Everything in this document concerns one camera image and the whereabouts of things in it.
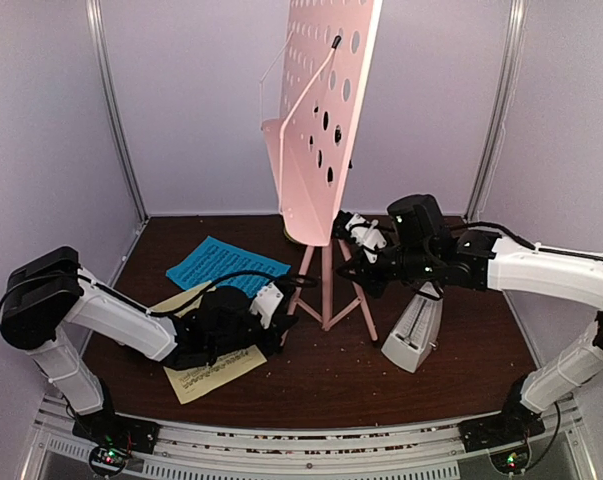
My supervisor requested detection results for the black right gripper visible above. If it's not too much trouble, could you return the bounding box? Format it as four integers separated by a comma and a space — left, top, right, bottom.
336, 233, 436, 300

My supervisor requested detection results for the blue sheet music page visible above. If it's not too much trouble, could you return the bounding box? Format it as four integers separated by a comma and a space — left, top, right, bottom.
166, 236, 291, 290

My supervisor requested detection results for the pink music stand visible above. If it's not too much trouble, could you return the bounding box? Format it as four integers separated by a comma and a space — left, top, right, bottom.
261, 1, 382, 341

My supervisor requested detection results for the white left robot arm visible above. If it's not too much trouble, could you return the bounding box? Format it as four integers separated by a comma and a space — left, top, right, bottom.
0, 246, 298, 444

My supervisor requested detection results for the yellow sheet music page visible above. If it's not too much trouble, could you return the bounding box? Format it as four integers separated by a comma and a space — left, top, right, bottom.
151, 281, 267, 405

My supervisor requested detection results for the white metronome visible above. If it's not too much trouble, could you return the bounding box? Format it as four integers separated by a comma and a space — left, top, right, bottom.
381, 282, 443, 373

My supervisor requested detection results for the green bowl with saucer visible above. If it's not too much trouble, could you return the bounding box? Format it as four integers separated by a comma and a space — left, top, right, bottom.
283, 227, 298, 243

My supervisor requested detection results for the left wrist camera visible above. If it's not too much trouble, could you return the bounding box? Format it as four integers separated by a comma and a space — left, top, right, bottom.
249, 283, 284, 329

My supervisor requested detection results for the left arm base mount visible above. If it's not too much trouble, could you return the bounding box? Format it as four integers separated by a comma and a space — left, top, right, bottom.
72, 417, 160, 478

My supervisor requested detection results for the aluminium front rail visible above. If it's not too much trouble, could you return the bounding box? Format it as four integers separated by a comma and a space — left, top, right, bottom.
30, 394, 590, 480

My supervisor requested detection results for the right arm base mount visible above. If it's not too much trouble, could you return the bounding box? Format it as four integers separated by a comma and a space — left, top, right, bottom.
458, 414, 545, 476

